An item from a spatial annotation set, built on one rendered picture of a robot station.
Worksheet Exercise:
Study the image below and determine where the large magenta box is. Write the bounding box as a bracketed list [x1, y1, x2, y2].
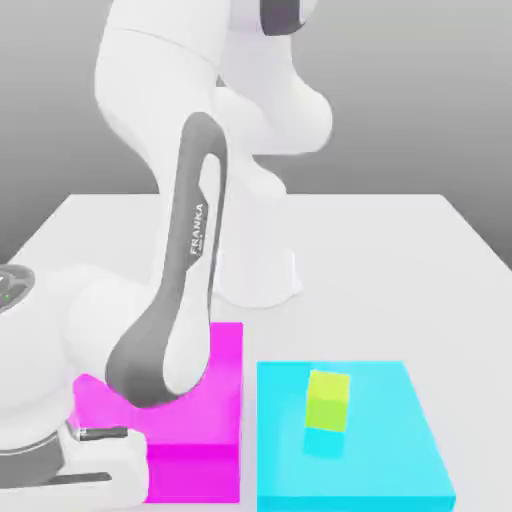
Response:
[72, 321, 244, 504]

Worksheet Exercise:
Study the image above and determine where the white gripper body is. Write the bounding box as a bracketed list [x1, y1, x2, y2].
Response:
[37, 459, 150, 512]

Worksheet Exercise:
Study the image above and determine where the large cyan box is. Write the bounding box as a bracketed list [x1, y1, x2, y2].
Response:
[255, 360, 457, 512]

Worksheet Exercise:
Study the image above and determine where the small yellow-green cube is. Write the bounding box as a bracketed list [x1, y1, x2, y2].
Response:
[304, 369, 352, 434]

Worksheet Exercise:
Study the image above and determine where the small cyan cube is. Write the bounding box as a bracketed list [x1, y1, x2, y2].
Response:
[302, 426, 346, 460]

